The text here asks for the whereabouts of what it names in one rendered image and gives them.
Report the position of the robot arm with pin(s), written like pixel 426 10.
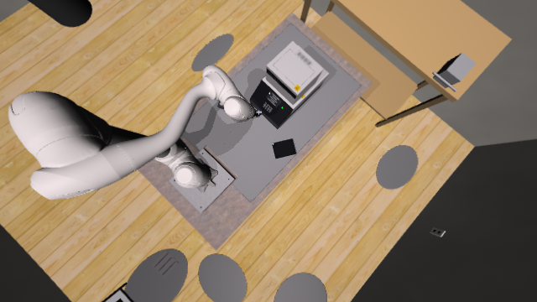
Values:
pixel 68 141

